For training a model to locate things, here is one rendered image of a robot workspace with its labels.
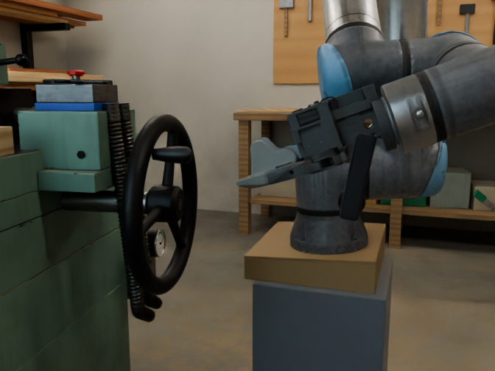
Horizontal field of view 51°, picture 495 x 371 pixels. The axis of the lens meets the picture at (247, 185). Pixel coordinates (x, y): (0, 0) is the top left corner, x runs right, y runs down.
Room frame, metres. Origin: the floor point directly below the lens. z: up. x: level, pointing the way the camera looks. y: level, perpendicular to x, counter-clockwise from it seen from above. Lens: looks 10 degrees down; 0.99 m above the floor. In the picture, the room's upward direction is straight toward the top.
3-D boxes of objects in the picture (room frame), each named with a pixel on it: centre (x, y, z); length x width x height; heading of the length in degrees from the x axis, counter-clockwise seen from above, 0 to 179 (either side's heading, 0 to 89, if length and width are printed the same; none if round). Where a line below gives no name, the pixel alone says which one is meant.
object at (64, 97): (0.86, 0.27, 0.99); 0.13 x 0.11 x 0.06; 169
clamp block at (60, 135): (0.85, 0.28, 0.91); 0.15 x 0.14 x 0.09; 169
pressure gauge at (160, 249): (1.09, 0.21, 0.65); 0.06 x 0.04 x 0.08; 169
